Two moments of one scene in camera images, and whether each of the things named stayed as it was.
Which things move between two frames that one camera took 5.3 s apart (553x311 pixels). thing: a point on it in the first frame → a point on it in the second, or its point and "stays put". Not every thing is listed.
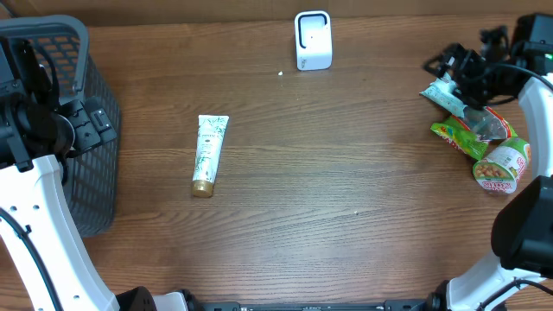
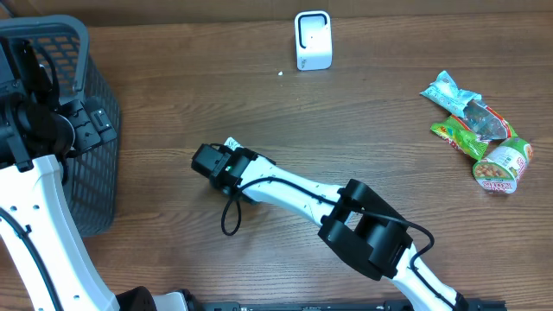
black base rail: [312, 306] stays put
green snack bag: [471, 132] stays put
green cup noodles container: [501, 169] stays put
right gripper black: [467, 58] → [243, 194]
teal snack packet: [445, 92] stays put
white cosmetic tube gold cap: [211, 134] → [232, 143]
